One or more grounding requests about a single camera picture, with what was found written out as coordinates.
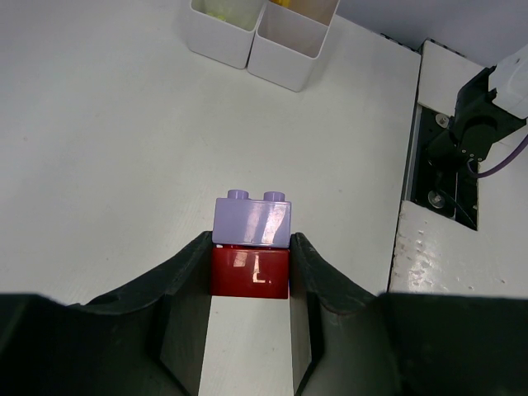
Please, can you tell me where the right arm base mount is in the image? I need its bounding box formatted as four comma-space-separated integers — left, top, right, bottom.
403, 105, 479, 231

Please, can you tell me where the yellow long lego brick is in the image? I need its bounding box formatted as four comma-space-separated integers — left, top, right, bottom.
271, 0, 290, 7

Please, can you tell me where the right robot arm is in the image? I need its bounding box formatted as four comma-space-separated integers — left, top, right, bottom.
426, 47, 527, 178

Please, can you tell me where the purple lego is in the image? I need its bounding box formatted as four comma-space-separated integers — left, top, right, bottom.
212, 190, 292, 248

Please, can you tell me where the white divided container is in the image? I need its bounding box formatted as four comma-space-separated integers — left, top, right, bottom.
186, 1, 339, 92

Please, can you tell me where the red long lego brick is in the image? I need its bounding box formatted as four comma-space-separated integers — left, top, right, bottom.
210, 245, 290, 299

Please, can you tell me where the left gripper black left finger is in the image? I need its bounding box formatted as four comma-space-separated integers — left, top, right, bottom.
1, 232, 213, 395

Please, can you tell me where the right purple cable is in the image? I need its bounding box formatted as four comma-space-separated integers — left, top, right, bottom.
465, 134, 528, 179

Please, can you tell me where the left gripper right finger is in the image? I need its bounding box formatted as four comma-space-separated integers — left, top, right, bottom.
290, 233, 527, 395

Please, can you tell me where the light green lego brick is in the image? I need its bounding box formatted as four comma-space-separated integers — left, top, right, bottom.
206, 12, 226, 21

